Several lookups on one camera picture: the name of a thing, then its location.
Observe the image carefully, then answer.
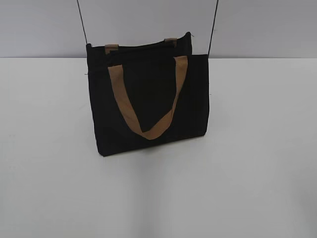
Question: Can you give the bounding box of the tan rear bag handle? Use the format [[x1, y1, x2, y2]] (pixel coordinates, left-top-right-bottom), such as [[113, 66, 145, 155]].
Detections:
[[105, 38, 177, 55]]

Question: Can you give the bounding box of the black canvas tote bag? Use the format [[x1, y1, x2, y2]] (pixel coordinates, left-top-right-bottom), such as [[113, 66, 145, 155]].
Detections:
[[86, 32, 210, 156]]

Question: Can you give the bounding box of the tan bag handle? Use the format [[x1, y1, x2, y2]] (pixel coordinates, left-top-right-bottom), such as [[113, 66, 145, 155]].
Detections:
[[105, 38, 177, 55], [107, 56, 188, 140]]

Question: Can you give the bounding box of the tan front bag handle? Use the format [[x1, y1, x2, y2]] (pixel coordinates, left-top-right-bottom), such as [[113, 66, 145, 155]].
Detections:
[[107, 56, 188, 140]]

